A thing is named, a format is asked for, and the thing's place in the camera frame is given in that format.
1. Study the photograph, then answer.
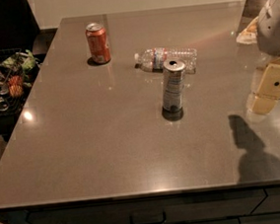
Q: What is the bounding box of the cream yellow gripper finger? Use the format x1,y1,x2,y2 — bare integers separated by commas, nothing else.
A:
250,95,278,115

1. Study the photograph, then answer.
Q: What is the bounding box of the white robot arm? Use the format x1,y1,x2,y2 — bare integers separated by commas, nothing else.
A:
247,0,280,115

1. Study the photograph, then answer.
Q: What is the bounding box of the slim silver redbull can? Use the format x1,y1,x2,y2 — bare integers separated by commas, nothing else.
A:
162,58,186,112

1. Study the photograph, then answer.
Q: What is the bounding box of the orange soda can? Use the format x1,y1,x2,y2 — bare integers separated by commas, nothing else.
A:
86,22,111,64

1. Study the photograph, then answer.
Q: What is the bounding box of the white snack packet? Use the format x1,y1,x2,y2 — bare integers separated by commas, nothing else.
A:
236,18,258,45

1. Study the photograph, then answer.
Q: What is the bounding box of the clear plastic water bottle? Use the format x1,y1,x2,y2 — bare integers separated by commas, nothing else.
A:
134,47,197,74

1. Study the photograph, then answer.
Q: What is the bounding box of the green snack bag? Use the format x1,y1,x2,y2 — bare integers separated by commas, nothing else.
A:
2,50,39,84

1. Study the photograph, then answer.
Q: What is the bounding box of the orange snack bag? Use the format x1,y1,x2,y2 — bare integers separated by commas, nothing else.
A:
8,75,24,98

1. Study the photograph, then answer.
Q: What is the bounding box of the black drawer handle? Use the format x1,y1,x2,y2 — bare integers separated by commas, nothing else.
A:
129,211,167,224

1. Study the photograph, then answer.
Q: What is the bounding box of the black wire basket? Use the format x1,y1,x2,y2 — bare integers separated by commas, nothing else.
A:
0,45,36,136

